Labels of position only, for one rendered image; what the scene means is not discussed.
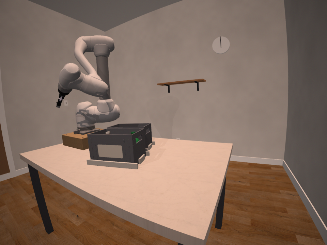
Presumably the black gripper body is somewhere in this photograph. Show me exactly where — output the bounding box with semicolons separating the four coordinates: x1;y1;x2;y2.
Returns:
58;89;69;98

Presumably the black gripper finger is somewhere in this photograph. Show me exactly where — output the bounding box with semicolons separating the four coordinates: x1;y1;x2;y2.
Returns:
56;94;65;108

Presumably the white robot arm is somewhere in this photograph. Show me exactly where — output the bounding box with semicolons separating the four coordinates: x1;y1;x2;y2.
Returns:
58;35;120;135

